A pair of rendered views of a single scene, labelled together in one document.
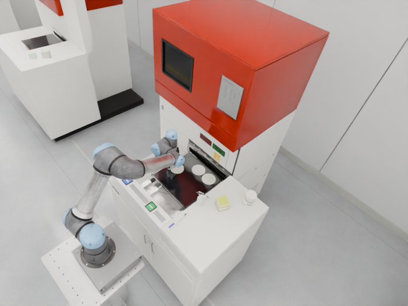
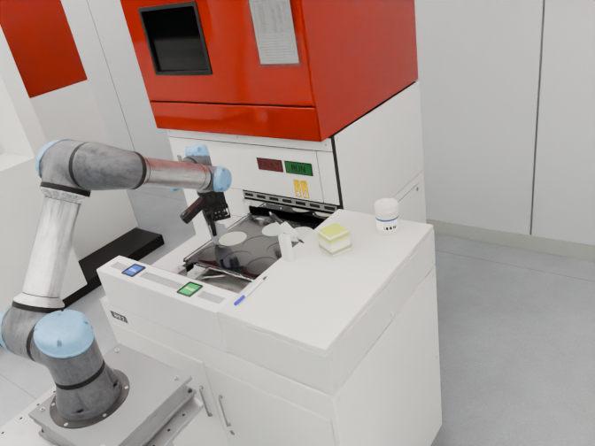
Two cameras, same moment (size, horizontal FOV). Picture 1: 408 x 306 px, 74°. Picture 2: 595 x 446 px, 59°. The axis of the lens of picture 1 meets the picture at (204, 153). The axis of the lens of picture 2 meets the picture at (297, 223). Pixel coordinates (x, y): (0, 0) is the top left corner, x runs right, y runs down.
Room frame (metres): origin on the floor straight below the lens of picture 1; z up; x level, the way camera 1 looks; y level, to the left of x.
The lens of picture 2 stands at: (-0.40, -0.07, 1.77)
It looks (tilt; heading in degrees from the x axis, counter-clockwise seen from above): 27 degrees down; 0
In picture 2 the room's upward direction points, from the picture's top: 10 degrees counter-clockwise
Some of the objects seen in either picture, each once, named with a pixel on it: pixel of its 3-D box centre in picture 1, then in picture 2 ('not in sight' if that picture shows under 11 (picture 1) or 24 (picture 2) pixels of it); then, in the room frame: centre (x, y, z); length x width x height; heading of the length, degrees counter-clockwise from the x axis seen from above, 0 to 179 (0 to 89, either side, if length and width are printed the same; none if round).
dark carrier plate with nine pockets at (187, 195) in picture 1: (187, 177); (257, 243); (1.19, 0.09, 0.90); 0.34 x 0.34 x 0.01; 50
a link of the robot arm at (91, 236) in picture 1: (93, 237); (66, 344); (0.58, 0.51, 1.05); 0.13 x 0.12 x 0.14; 57
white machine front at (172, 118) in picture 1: (193, 136); (250, 180); (1.48, 0.09, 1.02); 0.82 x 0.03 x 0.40; 50
